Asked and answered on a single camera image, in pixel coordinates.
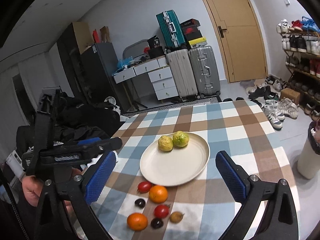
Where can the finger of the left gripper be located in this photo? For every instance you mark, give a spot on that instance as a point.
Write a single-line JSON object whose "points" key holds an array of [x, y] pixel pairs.
{"points": [[77, 153]]}

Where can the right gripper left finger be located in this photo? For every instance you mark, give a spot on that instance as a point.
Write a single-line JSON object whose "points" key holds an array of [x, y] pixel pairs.
{"points": [[81, 191]]}

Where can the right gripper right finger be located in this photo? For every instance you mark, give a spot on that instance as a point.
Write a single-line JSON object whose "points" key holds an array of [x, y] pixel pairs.
{"points": [[279, 220]]}

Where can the orange fruit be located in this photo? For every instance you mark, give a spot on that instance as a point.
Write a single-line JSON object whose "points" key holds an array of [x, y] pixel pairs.
{"points": [[137, 221]]}

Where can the wrinkled yellow passion fruit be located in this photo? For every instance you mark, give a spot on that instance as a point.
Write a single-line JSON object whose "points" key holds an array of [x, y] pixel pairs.
{"points": [[165, 143]]}

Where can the red tomato with stem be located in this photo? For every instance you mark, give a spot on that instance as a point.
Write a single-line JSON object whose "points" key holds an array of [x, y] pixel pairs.
{"points": [[161, 211]]}

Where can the yellow-green passion fruit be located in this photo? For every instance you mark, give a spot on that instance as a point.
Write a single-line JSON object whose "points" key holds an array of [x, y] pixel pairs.
{"points": [[180, 139]]}

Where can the brown kiwi fruit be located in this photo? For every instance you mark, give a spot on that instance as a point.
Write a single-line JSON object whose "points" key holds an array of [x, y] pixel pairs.
{"points": [[176, 217]]}

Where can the left hand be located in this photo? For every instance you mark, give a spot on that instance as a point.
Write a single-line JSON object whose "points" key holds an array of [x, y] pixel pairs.
{"points": [[32, 188]]}

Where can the checkered tablecloth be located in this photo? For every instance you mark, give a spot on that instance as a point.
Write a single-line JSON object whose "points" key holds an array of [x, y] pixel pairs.
{"points": [[239, 128]]}

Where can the white trash bin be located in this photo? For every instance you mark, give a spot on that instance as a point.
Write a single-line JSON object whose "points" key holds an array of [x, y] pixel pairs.
{"points": [[308, 161]]}

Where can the dark plum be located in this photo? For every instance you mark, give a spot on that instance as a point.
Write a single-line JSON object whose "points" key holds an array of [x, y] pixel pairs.
{"points": [[140, 203], [157, 223]]}

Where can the orange near plate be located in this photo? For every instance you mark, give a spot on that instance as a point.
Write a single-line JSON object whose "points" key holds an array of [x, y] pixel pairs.
{"points": [[158, 194]]}

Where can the black refrigerator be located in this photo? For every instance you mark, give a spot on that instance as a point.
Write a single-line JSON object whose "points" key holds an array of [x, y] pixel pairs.
{"points": [[100, 63]]}

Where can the cream round plate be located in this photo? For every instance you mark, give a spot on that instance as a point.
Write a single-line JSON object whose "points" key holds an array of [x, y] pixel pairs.
{"points": [[177, 167]]}

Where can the white drawer desk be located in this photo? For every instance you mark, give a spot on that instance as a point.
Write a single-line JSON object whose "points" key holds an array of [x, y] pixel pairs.
{"points": [[150, 77]]}

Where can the cardboard box on floor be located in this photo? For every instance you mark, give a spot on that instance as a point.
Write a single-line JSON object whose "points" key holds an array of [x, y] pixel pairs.
{"points": [[290, 94]]}

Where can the beige suitcase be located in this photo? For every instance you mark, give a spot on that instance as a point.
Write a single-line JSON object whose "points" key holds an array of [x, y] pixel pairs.
{"points": [[182, 73]]}

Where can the teal suitcase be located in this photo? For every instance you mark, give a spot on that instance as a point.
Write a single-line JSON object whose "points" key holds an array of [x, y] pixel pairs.
{"points": [[171, 30]]}

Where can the silver suitcase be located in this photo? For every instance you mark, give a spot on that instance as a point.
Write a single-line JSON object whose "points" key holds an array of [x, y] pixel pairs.
{"points": [[205, 71]]}

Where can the black and yellow boxes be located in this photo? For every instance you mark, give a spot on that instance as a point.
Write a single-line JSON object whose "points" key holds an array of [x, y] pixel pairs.
{"points": [[192, 33]]}

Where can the wooden door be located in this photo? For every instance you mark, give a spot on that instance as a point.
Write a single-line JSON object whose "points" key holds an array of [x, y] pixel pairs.
{"points": [[239, 39]]}

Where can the wooden shoe rack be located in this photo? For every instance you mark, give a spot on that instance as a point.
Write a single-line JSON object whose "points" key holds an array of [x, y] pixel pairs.
{"points": [[300, 43]]}

